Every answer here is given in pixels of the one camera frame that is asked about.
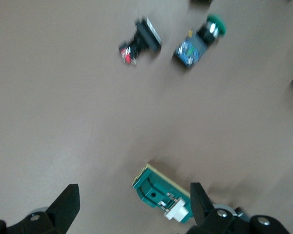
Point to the black button orange contact block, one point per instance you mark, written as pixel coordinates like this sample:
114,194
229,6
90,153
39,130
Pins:
200,1

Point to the black button red contact block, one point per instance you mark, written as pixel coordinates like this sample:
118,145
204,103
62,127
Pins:
141,39

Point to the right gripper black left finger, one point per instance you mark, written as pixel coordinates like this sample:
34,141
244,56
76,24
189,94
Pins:
51,219

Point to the brown paper table cover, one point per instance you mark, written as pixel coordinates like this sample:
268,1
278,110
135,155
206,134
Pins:
63,109

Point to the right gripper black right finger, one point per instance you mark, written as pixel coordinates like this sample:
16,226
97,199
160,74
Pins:
217,221

